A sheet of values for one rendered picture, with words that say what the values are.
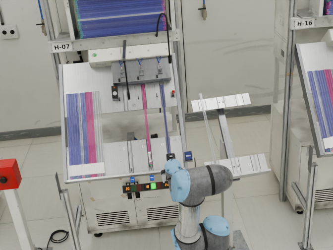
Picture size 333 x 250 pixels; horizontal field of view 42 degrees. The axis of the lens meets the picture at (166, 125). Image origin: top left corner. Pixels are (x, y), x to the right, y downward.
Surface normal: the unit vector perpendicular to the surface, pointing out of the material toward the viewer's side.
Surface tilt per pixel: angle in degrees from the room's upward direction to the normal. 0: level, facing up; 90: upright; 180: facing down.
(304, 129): 0
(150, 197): 90
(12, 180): 90
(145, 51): 48
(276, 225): 0
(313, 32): 90
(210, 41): 90
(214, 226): 8
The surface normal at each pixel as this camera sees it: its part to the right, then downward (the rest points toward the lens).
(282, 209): -0.07, -0.88
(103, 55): 0.00, -0.25
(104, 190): 0.07, 0.46
